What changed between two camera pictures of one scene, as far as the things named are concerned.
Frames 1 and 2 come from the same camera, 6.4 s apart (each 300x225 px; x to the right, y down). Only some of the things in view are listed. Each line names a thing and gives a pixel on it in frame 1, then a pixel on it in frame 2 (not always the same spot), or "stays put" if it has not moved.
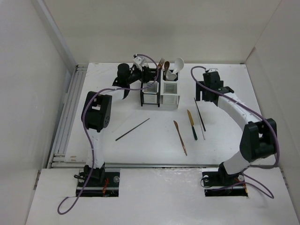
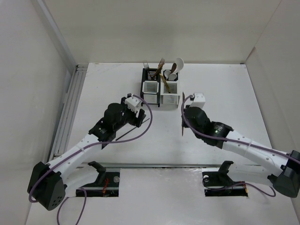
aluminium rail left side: [57, 157] stays put
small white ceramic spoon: [179, 64] stays put
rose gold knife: [180, 137] to [182, 118]
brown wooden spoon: [166, 65] to [173, 67]
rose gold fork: [160, 64] stays put
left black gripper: [145, 74] to [134, 121]
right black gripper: [200, 87] to [184, 124]
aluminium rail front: [161, 165] stays put
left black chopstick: [132, 129] stays put
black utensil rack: [150, 91] stays put
